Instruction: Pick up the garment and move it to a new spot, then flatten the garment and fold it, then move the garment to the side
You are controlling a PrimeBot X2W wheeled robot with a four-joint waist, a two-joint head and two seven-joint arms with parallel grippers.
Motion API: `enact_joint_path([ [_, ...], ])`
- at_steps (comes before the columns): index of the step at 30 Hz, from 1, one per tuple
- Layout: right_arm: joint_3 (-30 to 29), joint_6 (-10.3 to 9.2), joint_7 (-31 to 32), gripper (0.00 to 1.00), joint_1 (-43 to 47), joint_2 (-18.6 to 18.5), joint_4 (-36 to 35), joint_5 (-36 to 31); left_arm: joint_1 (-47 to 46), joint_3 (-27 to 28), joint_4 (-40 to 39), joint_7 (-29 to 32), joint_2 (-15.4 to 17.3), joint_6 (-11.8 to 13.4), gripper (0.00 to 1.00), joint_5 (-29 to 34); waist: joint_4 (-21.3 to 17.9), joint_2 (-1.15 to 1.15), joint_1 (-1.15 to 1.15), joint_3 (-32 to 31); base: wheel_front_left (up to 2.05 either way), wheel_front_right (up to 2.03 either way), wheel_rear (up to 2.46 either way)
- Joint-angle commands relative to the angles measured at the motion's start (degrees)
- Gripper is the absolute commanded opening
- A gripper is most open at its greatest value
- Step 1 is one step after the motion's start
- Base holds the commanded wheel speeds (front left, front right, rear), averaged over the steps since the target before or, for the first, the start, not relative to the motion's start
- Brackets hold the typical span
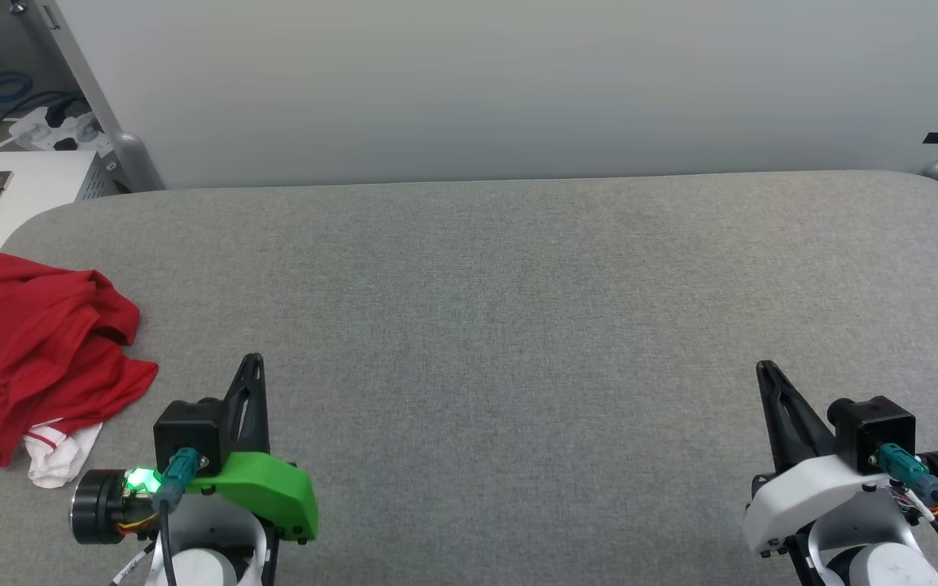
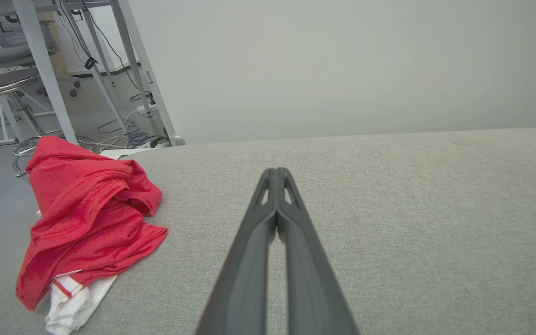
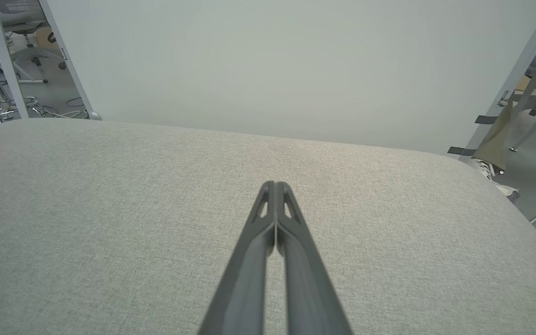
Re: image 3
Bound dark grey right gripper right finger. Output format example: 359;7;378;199
276;181;354;335

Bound white sneaker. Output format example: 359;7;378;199
469;158;521;201

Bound grey fabric sofa cushion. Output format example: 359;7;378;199
0;118;536;335

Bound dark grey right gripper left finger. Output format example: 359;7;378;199
198;181;276;335

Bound white partition board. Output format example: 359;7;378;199
39;0;536;157

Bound white metal frame post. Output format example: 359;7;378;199
0;0;30;120

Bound floor cable loops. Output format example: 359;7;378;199
40;95;88;120

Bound white base office chair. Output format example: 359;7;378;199
0;0;67;85

